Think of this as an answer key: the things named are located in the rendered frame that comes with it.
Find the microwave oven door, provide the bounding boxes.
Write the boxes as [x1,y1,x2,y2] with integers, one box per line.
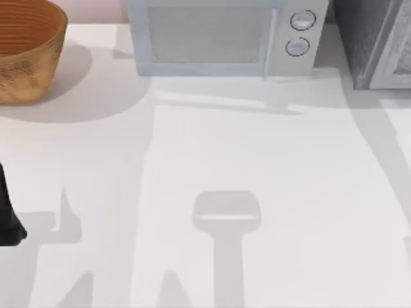
[125,0,284,78]

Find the round microwave knob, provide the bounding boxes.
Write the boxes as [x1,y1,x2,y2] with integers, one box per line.
[290,9,317,31]
[284,36,311,58]

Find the pale microwave oven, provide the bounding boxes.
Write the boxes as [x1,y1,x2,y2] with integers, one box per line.
[124,0,330,80]

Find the brown woven basket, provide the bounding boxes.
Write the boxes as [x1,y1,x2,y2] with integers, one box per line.
[0,0,69,104]

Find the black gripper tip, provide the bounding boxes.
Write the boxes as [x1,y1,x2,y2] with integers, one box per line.
[0,164,28,247]

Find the grey cabinet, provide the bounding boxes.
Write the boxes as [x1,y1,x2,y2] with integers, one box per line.
[332,0,411,90]

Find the microwave door handle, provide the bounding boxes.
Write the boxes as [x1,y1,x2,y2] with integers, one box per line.
[265,8,278,80]

